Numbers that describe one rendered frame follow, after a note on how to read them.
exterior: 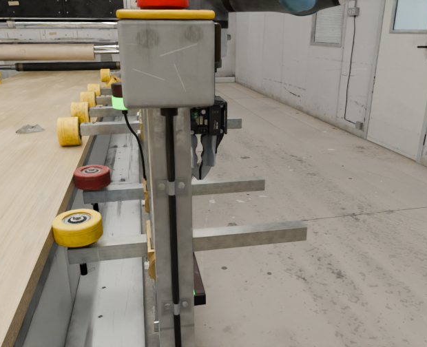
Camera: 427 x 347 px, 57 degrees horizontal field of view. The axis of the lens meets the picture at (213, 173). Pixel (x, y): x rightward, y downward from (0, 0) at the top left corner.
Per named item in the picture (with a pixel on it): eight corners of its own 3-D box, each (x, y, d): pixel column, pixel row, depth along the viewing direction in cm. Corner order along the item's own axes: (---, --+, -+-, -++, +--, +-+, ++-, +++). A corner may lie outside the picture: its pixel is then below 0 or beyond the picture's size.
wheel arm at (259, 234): (299, 236, 79) (301, 217, 77) (306, 245, 76) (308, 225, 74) (72, 258, 71) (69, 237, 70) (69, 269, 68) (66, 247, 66)
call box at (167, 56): (201, 101, 37) (200, 12, 35) (215, 116, 31) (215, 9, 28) (126, 103, 36) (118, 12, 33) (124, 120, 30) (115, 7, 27)
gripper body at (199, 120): (181, 140, 62) (179, 61, 58) (175, 128, 70) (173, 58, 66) (228, 138, 63) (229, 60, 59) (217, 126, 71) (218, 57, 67)
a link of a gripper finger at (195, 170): (186, 190, 67) (184, 137, 64) (182, 177, 72) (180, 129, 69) (204, 188, 67) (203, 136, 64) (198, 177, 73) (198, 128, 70)
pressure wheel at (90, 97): (94, 87, 156) (94, 100, 152) (97, 102, 163) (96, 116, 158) (79, 87, 155) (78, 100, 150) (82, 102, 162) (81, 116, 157)
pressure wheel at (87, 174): (114, 205, 98) (110, 161, 94) (112, 219, 91) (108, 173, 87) (80, 208, 97) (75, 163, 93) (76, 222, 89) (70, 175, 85)
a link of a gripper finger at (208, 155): (204, 188, 67) (203, 136, 64) (198, 177, 73) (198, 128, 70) (222, 187, 68) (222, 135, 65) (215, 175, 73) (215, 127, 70)
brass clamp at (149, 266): (175, 240, 77) (174, 217, 76) (183, 281, 65) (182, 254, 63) (144, 243, 76) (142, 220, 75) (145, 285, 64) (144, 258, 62)
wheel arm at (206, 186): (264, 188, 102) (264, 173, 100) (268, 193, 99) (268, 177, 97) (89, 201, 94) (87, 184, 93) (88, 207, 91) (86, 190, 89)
